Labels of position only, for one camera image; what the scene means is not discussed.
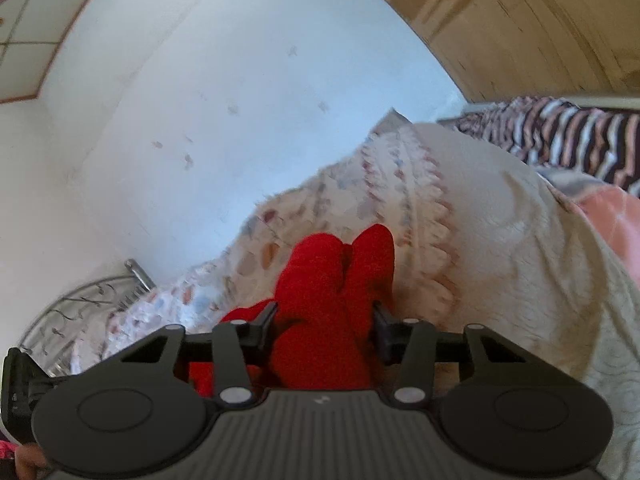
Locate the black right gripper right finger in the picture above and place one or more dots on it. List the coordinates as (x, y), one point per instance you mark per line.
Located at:
(493, 402)

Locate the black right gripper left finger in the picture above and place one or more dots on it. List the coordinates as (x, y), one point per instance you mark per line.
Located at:
(145, 408)

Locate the red knit sweater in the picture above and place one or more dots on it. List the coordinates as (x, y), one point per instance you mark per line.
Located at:
(325, 297)

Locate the person's hand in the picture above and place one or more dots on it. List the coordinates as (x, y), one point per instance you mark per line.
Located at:
(30, 462)

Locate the metal bed headboard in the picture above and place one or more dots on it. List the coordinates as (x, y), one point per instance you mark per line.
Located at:
(50, 338)

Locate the red pink cloth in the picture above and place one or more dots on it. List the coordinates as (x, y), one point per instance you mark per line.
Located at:
(7, 450)

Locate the heart patterned white duvet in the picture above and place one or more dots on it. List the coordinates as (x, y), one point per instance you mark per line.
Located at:
(480, 238)

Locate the striped bed sheet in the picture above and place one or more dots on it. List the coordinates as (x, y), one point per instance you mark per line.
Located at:
(556, 133)

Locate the wooden plywood board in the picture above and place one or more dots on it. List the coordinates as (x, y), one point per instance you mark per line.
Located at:
(496, 49)

